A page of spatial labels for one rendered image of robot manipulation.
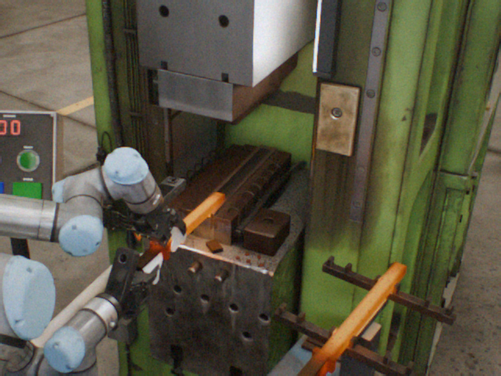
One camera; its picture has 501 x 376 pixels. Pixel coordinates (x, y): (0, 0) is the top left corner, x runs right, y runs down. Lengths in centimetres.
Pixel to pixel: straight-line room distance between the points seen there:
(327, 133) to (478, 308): 171
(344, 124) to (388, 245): 35
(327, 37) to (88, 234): 69
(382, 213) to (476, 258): 180
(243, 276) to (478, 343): 150
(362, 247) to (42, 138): 89
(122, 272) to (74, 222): 23
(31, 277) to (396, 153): 93
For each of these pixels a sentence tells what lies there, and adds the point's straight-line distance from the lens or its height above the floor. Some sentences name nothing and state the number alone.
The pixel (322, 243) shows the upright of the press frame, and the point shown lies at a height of 90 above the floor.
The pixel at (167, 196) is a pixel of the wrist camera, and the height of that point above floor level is 116.
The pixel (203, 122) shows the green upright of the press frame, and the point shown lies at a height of 107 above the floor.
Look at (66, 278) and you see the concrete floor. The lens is 322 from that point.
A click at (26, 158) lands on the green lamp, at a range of 186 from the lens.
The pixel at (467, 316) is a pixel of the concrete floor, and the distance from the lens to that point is 313.
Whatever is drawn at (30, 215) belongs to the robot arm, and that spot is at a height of 128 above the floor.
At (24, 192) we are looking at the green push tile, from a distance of 186.
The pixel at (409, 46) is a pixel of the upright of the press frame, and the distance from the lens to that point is 155.
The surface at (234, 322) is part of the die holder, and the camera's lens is 184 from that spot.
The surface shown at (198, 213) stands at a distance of 171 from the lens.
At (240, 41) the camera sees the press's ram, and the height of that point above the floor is 147.
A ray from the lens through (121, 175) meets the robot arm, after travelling 133.
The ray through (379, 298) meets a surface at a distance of 149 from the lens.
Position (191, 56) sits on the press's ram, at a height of 141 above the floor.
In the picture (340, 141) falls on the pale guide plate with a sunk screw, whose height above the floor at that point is 122.
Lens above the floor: 194
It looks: 31 degrees down
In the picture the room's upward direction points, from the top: 2 degrees clockwise
